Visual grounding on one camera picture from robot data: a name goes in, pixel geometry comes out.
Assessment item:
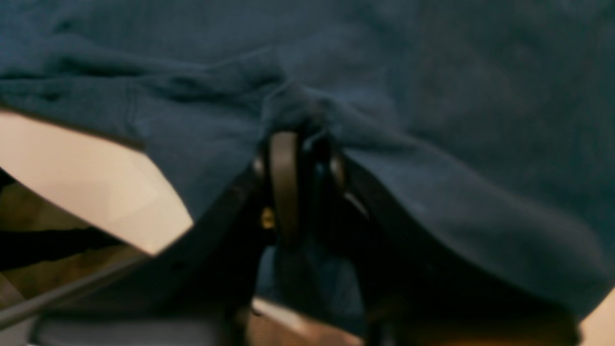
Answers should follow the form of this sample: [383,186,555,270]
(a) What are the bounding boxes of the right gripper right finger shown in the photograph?
[312,144,580,346]

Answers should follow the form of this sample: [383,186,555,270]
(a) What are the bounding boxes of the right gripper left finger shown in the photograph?
[29,131,303,346]

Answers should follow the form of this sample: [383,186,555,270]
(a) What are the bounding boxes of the dark blue t-shirt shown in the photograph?
[1,0,614,333]

